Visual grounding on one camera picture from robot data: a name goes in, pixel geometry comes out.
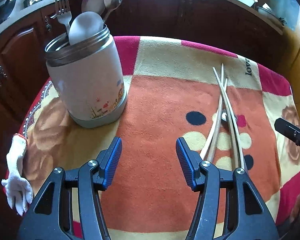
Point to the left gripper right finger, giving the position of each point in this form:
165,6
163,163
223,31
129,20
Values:
246,214

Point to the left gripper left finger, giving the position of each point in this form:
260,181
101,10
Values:
50,214

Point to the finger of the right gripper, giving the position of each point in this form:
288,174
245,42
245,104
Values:
287,129

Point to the light wooden chopstick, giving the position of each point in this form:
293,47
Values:
243,166

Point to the thin wooden chopstick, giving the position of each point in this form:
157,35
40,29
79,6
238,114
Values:
205,149

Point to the white plastic rice spoon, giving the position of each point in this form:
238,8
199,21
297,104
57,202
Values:
84,26

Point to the silver metal fork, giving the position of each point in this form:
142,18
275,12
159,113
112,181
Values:
63,13

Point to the brown wooden chopstick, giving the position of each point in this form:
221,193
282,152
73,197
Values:
212,148

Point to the dark handled metal spoon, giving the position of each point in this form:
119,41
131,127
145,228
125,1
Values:
96,6

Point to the white knitted glove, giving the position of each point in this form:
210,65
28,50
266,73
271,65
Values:
18,190

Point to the colourful patterned towel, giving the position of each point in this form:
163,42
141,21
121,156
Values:
172,92

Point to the white steel utensil jar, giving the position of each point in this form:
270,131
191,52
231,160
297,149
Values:
88,78

